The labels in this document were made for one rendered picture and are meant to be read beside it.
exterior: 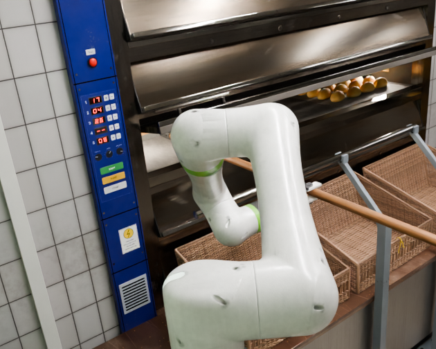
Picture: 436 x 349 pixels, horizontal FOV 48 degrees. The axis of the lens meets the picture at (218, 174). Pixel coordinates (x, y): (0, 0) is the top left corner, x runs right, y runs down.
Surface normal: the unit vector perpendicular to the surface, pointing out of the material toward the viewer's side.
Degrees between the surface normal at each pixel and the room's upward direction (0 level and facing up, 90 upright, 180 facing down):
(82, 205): 90
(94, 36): 90
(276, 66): 70
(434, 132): 90
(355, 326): 90
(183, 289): 20
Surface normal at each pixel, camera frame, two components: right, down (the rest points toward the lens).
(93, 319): 0.59, 0.26
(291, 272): -0.08, -0.75
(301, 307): -0.02, 0.00
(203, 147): 0.11, 0.47
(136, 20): 0.52, -0.07
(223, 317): 0.04, 0.29
